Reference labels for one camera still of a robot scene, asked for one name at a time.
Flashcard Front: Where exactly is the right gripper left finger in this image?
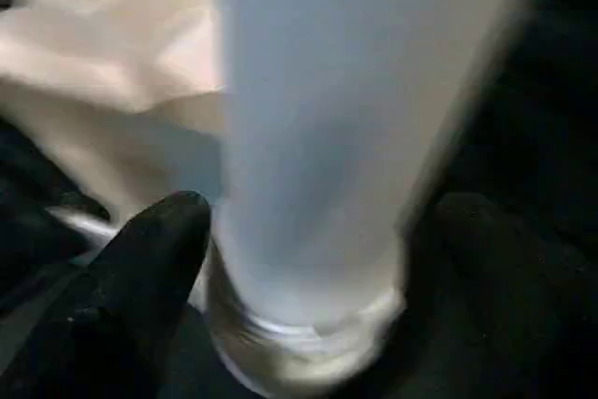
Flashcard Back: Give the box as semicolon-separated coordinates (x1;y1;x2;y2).
0;191;211;399

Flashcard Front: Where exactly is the white plastic table top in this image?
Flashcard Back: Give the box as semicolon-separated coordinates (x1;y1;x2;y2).
0;0;407;398

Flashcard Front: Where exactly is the black mat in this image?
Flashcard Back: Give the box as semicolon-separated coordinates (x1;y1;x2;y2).
0;0;598;399

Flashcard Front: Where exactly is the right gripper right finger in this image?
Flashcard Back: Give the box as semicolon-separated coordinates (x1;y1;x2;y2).
406;195;598;399

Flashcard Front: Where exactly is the white plastic table leg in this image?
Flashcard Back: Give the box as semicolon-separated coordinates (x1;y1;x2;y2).
207;0;552;339

